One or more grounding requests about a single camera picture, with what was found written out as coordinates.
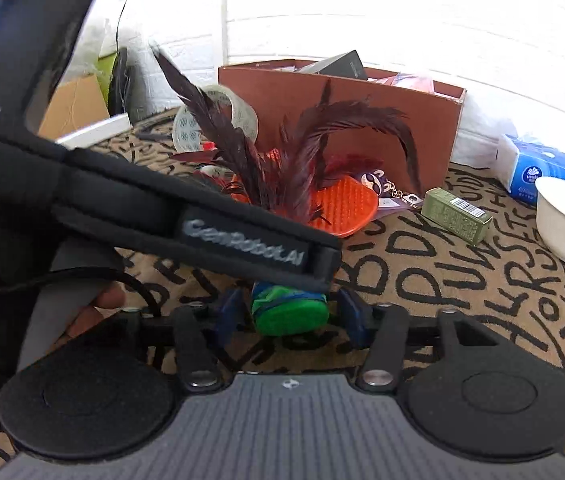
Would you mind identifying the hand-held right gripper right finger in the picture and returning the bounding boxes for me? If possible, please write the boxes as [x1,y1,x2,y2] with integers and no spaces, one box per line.
[335,287,505,393]

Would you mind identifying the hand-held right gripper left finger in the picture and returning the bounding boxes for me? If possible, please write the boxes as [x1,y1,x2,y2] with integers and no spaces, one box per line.
[117,287,248,393]

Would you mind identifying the feather shuttlecock with green base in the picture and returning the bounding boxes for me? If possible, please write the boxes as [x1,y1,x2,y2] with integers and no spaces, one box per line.
[150,42,423,338]

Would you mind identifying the brown cardboard box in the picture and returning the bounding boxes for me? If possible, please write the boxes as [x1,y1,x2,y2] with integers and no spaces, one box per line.
[218,60,467,177]

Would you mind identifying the pack of clear zip bags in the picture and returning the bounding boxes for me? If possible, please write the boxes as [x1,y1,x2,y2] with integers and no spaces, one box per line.
[369,72,435,93]

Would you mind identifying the black carton box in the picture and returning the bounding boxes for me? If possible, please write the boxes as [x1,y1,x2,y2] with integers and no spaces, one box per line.
[295,50,369,81]

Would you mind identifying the person's left hand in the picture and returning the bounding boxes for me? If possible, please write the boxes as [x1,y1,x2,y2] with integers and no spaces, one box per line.
[67,282,127,340]

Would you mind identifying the white power strip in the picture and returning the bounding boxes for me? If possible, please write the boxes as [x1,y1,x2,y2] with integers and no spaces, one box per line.
[57,112,132,150]

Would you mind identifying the letter print tablecloth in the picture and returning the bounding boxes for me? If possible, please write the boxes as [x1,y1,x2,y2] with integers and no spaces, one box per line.
[0,105,565,471]

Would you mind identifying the plain open cardboard carton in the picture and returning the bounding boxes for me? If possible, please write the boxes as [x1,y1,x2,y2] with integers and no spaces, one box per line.
[40,74,112,141]

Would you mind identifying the clear tape roll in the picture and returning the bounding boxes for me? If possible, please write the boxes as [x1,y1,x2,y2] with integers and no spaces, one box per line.
[172,85,259,153]

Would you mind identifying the black bag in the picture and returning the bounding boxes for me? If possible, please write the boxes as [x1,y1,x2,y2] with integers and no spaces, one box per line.
[108,47,136,116]

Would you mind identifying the lime green panel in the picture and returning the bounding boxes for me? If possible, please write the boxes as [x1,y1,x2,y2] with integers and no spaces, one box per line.
[96,52,118,101]

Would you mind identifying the orange silicone brush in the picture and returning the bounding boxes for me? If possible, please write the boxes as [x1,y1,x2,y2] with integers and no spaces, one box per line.
[232,147,379,238]

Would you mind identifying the small olive green box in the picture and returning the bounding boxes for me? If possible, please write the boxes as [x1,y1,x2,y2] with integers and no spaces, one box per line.
[421,187,493,246]

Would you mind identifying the translucent plastic bag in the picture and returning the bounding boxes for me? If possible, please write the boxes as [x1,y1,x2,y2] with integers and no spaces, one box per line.
[70,0,118,81]

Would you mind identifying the blue tissue pack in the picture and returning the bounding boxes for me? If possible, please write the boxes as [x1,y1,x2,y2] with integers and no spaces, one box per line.
[496,132,565,206]

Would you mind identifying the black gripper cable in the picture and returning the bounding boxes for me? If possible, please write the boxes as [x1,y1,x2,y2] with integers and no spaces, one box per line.
[0,266,160,318]

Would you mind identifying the purple keychain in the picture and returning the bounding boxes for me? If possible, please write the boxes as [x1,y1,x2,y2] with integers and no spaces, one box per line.
[355,167,423,211]

